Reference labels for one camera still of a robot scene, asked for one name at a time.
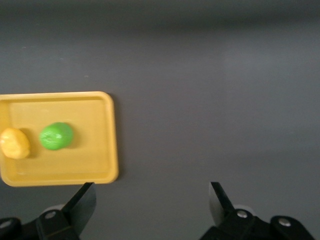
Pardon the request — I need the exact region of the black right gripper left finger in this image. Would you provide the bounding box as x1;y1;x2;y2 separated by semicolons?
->
35;182;98;240

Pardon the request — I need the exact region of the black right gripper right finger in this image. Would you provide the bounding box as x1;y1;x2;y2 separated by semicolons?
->
201;181;271;240

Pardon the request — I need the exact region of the dark grey table mat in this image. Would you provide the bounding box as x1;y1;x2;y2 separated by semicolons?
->
0;0;320;240

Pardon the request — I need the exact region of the yellow potato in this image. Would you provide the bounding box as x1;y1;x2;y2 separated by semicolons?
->
0;127;32;160

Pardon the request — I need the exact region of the yellow plastic tray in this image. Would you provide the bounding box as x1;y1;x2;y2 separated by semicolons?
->
0;90;119;188

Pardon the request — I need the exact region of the green apple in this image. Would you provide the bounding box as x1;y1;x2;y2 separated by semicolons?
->
39;121;75;152

